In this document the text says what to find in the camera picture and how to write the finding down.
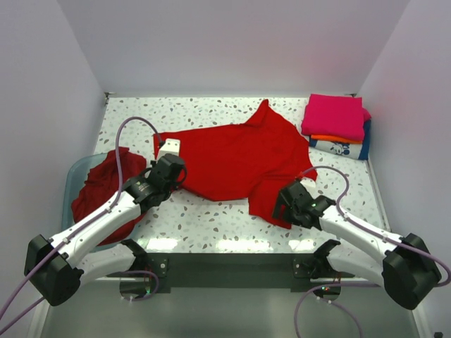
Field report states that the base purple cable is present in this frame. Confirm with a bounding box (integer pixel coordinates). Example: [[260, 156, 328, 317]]
[[119, 270, 160, 303], [294, 284, 364, 338]]

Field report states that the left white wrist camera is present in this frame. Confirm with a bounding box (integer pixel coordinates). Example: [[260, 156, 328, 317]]
[[155, 138, 181, 161]]

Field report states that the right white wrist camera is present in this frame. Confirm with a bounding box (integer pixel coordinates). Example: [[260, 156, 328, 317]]
[[299, 177, 316, 189]]

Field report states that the folded pink t-shirt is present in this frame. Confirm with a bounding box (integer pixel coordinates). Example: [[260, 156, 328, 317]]
[[301, 94, 371, 144]]

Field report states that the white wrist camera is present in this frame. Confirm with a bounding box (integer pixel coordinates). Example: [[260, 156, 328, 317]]
[[155, 138, 181, 161], [299, 177, 316, 189]]

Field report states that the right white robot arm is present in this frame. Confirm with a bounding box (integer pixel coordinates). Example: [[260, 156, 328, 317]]
[[273, 180, 442, 310]]

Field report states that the dark red t-shirt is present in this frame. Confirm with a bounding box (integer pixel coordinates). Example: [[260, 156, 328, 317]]
[[70, 146, 149, 247]]

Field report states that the folded orange t-shirt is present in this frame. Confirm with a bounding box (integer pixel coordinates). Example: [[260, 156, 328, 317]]
[[310, 134, 363, 144]]

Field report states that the translucent blue plastic bin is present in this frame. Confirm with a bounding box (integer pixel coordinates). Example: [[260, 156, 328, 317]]
[[61, 153, 144, 251]]

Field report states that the folded blue t-shirt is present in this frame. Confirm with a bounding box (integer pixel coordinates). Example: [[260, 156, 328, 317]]
[[359, 119, 371, 161]]

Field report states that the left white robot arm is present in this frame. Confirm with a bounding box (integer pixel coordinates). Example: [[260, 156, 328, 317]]
[[24, 154, 187, 306]]

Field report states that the folded white printed t-shirt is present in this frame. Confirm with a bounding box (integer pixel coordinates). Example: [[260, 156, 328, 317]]
[[309, 139, 362, 159]]

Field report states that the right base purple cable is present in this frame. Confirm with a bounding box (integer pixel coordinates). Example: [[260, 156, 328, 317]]
[[294, 284, 364, 338]]

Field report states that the bright red t-shirt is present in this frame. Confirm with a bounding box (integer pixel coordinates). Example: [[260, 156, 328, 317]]
[[161, 99, 317, 229]]

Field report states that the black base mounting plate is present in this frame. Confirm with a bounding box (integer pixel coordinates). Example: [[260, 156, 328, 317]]
[[105, 251, 355, 295]]

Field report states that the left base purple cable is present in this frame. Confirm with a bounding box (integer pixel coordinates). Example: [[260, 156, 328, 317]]
[[119, 270, 160, 303]]

